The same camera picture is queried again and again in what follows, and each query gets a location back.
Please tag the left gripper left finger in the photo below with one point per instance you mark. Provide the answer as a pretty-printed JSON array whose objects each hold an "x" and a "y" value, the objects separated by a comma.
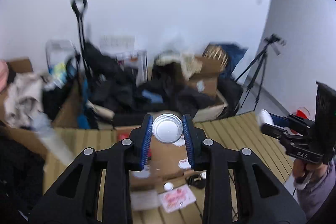
[{"x": 73, "y": 197}]

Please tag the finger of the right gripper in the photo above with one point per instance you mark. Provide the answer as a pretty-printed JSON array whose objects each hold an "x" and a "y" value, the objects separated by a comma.
[
  {"x": 273, "y": 131},
  {"x": 280, "y": 121}
]

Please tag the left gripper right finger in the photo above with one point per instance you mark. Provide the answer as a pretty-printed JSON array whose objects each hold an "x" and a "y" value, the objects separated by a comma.
[{"x": 260, "y": 196}]

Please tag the clear plastic packet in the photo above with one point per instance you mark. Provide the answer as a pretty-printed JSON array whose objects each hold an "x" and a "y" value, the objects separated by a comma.
[{"x": 144, "y": 200}]

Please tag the pink patterned card wallet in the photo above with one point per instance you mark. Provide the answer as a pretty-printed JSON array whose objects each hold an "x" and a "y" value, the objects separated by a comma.
[{"x": 177, "y": 198}]

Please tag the white round jar lid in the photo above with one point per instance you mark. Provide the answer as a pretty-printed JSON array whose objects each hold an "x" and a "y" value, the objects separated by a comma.
[{"x": 167, "y": 128}]

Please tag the small white bottle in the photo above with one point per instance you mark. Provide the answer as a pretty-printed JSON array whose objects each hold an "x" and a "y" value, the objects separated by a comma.
[{"x": 264, "y": 118}]

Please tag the lavender sleeve forearm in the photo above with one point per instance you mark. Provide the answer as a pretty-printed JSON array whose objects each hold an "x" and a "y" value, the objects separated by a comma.
[{"x": 315, "y": 193}]

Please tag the person's right hand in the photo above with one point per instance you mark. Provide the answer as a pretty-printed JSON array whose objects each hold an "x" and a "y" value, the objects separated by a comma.
[{"x": 317, "y": 170}]

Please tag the red plastic bucket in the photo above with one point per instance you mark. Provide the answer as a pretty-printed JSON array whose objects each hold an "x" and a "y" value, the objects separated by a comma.
[{"x": 299, "y": 121}]

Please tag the olive slatted folding table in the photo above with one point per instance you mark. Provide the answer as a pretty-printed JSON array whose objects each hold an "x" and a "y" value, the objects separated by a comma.
[{"x": 219, "y": 132}]

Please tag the black suitcase bag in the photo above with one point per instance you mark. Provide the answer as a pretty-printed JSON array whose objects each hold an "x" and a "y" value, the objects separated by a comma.
[{"x": 232, "y": 92}]

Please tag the cardboard box right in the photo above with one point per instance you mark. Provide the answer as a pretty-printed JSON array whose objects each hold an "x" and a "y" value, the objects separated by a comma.
[{"x": 205, "y": 81}]

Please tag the white thermos bottle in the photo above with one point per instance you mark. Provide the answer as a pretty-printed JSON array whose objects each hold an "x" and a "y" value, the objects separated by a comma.
[{"x": 43, "y": 130}]

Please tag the dark blue cloth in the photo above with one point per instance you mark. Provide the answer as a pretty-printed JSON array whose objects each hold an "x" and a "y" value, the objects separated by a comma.
[{"x": 235, "y": 55}]

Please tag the large cardboard box left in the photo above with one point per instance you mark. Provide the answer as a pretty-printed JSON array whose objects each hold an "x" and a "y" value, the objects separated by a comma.
[{"x": 60, "y": 105}]

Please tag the small white cap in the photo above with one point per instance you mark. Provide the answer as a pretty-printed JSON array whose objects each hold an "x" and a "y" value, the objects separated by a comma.
[{"x": 168, "y": 186}]

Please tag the woven rattan ball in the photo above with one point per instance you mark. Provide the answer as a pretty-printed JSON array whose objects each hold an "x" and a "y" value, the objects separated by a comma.
[{"x": 215, "y": 52}]

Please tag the shallow cardboard tray box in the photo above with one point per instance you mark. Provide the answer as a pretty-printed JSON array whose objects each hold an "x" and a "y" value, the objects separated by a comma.
[{"x": 161, "y": 167}]

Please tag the beige cream clothing pile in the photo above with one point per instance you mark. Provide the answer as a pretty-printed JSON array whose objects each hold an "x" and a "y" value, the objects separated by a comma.
[{"x": 24, "y": 100}]

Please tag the black clothing pile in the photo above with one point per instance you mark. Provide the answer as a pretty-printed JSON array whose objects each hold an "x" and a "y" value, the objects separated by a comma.
[{"x": 124, "y": 103}]

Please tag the pink backpack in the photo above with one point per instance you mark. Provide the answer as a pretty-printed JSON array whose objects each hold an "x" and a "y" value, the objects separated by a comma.
[{"x": 4, "y": 74}]

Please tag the white appliance box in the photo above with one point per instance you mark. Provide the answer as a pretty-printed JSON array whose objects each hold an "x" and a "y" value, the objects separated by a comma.
[{"x": 136, "y": 60}]

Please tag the black camera tripod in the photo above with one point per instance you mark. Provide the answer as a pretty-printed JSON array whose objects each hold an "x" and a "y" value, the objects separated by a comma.
[{"x": 261, "y": 59}]

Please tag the white wall socket strip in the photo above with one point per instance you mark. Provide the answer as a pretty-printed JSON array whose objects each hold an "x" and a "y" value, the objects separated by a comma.
[{"x": 117, "y": 41}]

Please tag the black trolley handle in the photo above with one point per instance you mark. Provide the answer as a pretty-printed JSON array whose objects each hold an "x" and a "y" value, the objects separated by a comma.
[{"x": 79, "y": 7}]

